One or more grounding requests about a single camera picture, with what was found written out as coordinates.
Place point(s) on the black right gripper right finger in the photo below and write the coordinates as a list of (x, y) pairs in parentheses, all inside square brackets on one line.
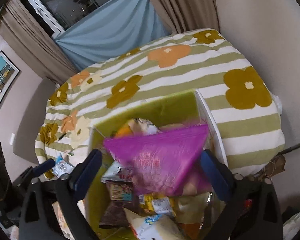
[(251, 207)]

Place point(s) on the beige curtain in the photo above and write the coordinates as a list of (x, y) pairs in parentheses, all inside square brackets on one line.
[(32, 44), (179, 16)]

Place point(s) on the framed city picture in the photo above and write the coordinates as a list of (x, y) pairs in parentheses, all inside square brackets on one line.
[(8, 73)]

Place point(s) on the cream orange chip bag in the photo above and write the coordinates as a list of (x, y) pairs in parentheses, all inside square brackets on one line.
[(136, 126)]

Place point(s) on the light blue snack packet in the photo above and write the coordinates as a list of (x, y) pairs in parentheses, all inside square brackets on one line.
[(61, 167)]

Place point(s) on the purple grey snack bag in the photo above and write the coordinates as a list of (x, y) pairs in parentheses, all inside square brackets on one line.
[(114, 216)]

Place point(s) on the beige left curtain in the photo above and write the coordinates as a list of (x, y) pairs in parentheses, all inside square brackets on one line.
[(32, 44)]

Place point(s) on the cream Oishi chip bag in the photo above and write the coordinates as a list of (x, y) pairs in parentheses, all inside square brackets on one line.
[(159, 227)]

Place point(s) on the grey headboard cushion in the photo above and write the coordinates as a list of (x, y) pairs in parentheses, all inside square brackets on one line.
[(32, 120)]

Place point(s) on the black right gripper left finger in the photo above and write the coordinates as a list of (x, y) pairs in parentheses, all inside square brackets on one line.
[(38, 220)]

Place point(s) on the beige right curtain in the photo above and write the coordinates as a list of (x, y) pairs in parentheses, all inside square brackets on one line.
[(179, 16)]

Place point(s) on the blue curtain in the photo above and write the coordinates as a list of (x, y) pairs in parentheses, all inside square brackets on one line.
[(111, 30)]

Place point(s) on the purple chip bag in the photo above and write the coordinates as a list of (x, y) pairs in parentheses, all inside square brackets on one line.
[(166, 162)]

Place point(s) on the green storage box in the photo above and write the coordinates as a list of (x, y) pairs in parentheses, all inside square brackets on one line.
[(188, 108)]

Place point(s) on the yellow snack packet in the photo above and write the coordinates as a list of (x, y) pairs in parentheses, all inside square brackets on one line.
[(157, 204)]

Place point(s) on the striped floral blanket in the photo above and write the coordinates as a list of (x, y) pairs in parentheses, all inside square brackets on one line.
[(241, 105)]

